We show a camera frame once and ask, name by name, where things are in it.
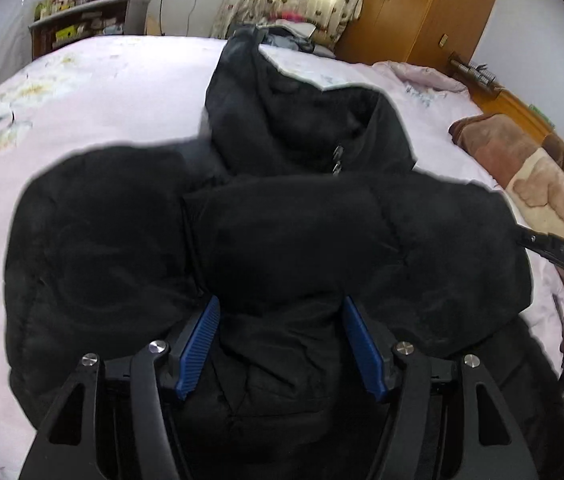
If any wooden shelf unit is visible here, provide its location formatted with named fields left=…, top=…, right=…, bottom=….
left=28, top=0, right=153, bottom=59

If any white refrigerator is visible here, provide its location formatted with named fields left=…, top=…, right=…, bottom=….
left=148, top=0, right=233, bottom=39

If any black padded jacket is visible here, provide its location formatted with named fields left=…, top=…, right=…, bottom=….
left=3, top=27, right=564, bottom=480

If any pile of clothes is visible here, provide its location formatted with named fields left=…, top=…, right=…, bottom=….
left=256, top=7, right=337, bottom=57

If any brown plush blanket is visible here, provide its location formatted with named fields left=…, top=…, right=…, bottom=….
left=448, top=112, right=564, bottom=252

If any wooden wardrobe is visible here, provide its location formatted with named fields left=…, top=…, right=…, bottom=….
left=336, top=0, right=506, bottom=67

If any wooden headboard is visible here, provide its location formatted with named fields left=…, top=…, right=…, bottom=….
left=476, top=84, right=563, bottom=142

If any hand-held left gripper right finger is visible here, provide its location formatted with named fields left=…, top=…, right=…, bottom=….
left=341, top=296, right=545, bottom=480

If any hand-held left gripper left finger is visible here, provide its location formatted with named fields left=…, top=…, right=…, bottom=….
left=18, top=295, right=223, bottom=480

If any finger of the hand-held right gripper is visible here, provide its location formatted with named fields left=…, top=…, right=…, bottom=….
left=514, top=226, right=564, bottom=268

